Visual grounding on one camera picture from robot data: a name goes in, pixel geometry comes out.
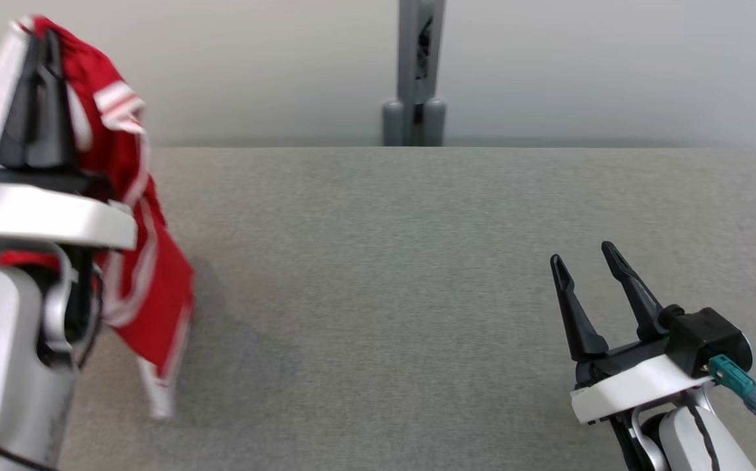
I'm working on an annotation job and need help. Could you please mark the red basketball jersey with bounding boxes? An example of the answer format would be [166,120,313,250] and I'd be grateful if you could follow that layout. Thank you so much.
[0,14,196,419]

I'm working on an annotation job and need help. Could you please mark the grey metal post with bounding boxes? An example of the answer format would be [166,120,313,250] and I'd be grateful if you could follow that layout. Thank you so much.
[381,0,447,147]

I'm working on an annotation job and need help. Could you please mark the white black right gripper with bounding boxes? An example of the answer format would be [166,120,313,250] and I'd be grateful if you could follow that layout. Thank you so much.
[550,241,715,426]

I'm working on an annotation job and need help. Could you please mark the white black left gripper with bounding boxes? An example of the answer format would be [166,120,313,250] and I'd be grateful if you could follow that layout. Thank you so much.
[0,29,138,251]

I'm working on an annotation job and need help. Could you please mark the teal right camera connector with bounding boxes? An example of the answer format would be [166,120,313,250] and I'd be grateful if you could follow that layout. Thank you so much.
[708,355,756,415]

